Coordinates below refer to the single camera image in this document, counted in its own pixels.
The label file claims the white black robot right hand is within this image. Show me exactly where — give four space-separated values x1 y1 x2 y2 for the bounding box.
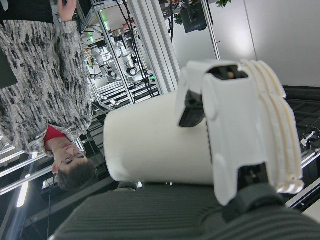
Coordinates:
47 59 320 240

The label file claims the ribbed rim white paper cup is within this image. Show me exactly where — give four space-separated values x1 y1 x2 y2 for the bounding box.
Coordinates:
102 59 305 195

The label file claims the thin metal pole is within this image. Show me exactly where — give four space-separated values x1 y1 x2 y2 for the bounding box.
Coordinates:
206 0 221 61

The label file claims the metal shelving rack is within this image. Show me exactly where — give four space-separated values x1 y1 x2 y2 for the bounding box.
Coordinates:
84 7 161 111

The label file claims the person in grey patterned sweater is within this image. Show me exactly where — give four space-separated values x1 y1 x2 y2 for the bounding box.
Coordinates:
0 0 97 192

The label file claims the aluminium profile post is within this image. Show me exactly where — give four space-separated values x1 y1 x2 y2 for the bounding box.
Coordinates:
126 0 181 98

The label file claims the black mounted camera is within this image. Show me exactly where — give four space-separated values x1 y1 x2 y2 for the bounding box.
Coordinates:
179 4 208 34

